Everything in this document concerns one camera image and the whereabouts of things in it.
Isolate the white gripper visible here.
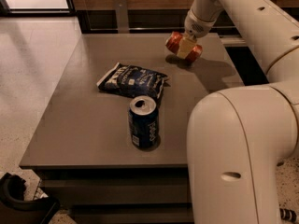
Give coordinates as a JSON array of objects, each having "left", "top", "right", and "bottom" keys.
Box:
[{"left": 177, "top": 10, "right": 215, "bottom": 60}]

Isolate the orange coca-cola can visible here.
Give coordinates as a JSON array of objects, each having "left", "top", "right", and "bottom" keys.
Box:
[{"left": 165, "top": 32, "right": 203, "bottom": 63}]

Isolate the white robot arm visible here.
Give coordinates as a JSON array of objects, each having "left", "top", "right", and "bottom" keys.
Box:
[{"left": 185, "top": 0, "right": 299, "bottom": 224}]

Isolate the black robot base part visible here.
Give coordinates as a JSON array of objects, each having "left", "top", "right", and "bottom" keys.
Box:
[{"left": 0, "top": 173, "right": 60, "bottom": 224}]

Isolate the blue pepsi can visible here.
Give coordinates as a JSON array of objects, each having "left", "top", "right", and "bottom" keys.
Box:
[{"left": 128, "top": 96, "right": 159, "bottom": 148}]

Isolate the blue chip bag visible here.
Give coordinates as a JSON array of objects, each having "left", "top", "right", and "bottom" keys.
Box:
[{"left": 96, "top": 63, "right": 168, "bottom": 100}]

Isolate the grey drawer cabinet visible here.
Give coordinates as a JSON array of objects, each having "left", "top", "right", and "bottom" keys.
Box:
[{"left": 19, "top": 33, "right": 246, "bottom": 224}]

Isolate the lower grey drawer front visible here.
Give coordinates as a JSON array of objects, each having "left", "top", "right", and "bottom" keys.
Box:
[{"left": 69, "top": 203, "right": 194, "bottom": 224}]

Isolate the grey drawer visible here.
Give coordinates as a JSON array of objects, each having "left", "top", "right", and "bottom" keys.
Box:
[
  {"left": 69, "top": 203, "right": 194, "bottom": 224},
  {"left": 41, "top": 177, "right": 191, "bottom": 206}
]

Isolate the upper grey drawer front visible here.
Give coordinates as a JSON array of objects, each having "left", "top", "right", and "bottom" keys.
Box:
[{"left": 41, "top": 177, "right": 191, "bottom": 206}]

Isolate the left metal bracket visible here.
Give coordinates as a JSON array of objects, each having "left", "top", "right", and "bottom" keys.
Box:
[{"left": 114, "top": 0, "right": 130, "bottom": 34}]

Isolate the dark window frame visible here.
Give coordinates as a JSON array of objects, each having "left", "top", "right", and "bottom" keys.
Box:
[{"left": 0, "top": 0, "right": 75, "bottom": 16}]

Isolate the black white striped cable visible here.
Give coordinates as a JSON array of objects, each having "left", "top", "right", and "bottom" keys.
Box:
[{"left": 278, "top": 207, "right": 299, "bottom": 224}]

